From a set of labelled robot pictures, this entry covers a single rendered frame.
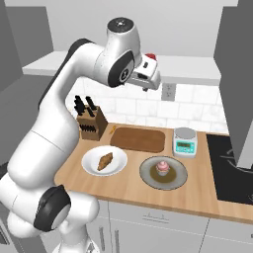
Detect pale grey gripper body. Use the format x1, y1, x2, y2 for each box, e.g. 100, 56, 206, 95
126, 66, 163, 92

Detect brown wooden cutting board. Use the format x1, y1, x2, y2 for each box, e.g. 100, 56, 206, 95
109, 126, 167, 154

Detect brown croissant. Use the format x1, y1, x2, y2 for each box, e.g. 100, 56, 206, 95
96, 151, 115, 172

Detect red round object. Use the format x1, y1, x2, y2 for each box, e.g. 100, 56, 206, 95
144, 52, 158, 62

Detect wooden knife block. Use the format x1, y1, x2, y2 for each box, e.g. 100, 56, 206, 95
76, 105, 109, 142

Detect teal and white kitchen scale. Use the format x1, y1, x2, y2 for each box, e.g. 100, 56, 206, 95
172, 126, 199, 159

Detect pink cupcake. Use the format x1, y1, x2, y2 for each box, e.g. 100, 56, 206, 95
155, 159, 172, 177

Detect grey plate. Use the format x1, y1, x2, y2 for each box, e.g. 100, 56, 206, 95
138, 155, 189, 192

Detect white plate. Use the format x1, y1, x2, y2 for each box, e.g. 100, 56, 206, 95
81, 145, 128, 178

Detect black hob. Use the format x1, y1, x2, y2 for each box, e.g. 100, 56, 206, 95
206, 132, 253, 208

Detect white cupboard door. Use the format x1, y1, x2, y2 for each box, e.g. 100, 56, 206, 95
199, 234, 253, 253
86, 200, 112, 253
109, 218, 206, 253

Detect wide white drawer front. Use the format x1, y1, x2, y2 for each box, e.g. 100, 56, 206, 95
108, 201, 211, 237

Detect narrow white drawer front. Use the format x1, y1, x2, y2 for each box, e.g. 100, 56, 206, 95
208, 216, 253, 245

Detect grey wall outlet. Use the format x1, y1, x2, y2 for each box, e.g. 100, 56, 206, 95
160, 82, 177, 102

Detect white wall shelf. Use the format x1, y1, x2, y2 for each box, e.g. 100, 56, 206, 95
22, 49, 222, 87

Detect black handled knife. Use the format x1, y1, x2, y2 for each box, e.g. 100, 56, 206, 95
73, 95, 86, 117
84, 95, 99, 112

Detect grey wall cabinet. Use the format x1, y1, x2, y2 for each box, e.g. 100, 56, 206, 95
0, 0, 54, 94
212, 0, 253, 170

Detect silver drawer handle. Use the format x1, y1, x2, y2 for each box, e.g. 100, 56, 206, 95
142, 212, 170, 222

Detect silver cupboard door handle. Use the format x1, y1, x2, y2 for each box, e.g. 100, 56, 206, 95
113, 228, 121, 253
98, 226, 107, 252

